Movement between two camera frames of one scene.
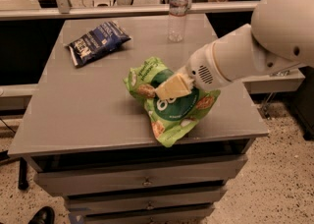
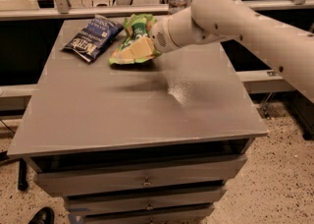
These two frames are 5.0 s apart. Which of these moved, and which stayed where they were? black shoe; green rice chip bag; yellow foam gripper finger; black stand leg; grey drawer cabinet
Moved: green rice chip bag; yellow foam gripper finger
Stayed: grey drawer cabinet; black stand leg; black shoe
